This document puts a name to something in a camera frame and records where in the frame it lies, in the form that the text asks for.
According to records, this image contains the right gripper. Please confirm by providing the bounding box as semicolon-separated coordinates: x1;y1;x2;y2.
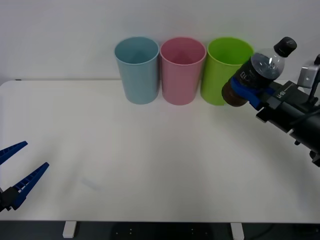
230;76;320;134

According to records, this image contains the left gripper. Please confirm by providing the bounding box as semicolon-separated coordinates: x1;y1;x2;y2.
0;140;50;214

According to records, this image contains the dark drink bottle black cap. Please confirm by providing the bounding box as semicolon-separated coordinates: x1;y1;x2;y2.
221;36;298;109

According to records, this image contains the green plastic bin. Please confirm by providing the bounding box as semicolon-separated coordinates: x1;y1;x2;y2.
200;36;255;107

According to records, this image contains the white table leg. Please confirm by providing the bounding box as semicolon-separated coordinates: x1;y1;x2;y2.
230;222;245;240
62;221;77;238

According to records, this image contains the pink plastic bin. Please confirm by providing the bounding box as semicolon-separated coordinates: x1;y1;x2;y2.
159;36;207;106

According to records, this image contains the pale blue plastic bin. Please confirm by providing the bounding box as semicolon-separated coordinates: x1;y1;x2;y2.
114;36;161;105

